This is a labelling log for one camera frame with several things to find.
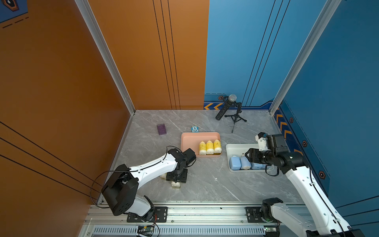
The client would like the blue sharpener with red cap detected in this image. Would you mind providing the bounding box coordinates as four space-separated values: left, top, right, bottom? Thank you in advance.
240 154 251 170

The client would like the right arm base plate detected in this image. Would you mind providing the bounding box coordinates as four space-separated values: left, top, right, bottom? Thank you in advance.
245 206 267 223

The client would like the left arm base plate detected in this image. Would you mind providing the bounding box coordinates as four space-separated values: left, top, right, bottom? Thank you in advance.
127 206 168 223

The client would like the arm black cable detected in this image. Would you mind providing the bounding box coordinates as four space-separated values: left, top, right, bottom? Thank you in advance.
90 146 183 209
265 165 347 237

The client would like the purple cube sharpener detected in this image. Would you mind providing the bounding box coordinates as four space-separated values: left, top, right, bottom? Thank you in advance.
157 123 167 135

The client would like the blue cartoon sharpener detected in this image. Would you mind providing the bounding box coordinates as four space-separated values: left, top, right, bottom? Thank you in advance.
191 125 199 132

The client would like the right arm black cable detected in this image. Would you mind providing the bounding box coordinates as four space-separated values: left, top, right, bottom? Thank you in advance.
265 165 347 237

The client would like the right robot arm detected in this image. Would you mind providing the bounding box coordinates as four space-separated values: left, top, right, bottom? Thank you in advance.
246 132 364 237

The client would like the white plastic tray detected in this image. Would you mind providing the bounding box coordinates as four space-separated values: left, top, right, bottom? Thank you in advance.
226 143 265 173

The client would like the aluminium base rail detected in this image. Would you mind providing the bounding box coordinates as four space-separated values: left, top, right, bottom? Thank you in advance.
79 201 313 237

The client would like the black microphone on tripod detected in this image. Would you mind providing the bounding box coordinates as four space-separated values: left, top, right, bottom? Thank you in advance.
215 94 247 133

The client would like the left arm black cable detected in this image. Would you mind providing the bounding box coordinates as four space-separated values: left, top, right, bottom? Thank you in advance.
90 146 183 209

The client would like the green circuit board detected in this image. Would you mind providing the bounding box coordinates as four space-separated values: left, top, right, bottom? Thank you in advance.
137 225 155 237

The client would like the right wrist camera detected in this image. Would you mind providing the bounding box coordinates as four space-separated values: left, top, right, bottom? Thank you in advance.
255 132 268 152

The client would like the pink plastic tray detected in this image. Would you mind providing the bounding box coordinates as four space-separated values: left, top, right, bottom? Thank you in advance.
181 132 222 158

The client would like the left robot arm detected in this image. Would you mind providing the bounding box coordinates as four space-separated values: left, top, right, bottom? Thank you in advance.
102 146 196 222

